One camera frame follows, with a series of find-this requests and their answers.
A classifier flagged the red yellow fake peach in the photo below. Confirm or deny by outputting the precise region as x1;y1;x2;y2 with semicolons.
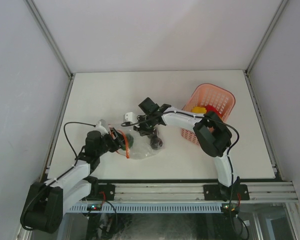
204;105;220;116

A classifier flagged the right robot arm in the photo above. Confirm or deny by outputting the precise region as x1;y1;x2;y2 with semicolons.
124;97;240;200

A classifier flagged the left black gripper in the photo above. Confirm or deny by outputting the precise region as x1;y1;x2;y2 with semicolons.
96;127;131;157

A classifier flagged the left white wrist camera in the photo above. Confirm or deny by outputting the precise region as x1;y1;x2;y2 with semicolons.
94;119;110;136

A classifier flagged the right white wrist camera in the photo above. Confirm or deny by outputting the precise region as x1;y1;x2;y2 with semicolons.
122;112;138;126

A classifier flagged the dark green fake fruit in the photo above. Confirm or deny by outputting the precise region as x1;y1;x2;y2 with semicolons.
125;133;134;149

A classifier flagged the pink plastic basket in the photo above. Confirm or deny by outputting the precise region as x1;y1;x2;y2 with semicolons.
180;83;236;146

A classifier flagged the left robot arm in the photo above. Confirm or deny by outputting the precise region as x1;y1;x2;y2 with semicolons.
20;128;134;234

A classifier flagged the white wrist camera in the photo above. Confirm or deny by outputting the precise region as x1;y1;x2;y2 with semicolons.
122;112;138;126
94;119;110;136

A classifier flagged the right aluminium frame post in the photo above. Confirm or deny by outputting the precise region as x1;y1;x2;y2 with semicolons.
245;0;290;75

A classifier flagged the yellow fake pear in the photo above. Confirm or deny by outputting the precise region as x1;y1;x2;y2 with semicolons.
191;106;207;114

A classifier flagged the grey slotted cable duct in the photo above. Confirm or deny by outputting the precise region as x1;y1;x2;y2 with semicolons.
67;202;222;214

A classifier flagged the clear zip top bag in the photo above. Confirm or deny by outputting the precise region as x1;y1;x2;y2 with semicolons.
107;121;167;161

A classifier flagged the aluminium front rail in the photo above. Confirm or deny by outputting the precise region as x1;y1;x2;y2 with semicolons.
108;182;298;203

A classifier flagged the left black camera cable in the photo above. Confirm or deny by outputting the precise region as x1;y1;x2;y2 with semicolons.
63;121;97;161

